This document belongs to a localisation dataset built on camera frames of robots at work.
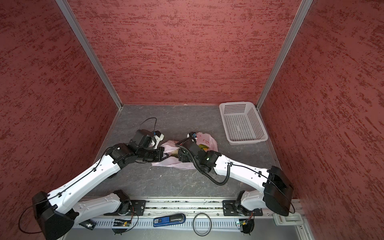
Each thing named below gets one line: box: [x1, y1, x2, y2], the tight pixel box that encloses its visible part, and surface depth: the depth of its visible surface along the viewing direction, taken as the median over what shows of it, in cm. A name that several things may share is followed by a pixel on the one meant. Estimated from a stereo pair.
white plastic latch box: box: [273, 212, 304, 226], surface depth 70 cm
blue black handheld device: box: [153, 213, 186, 227], surface depth 70 cm
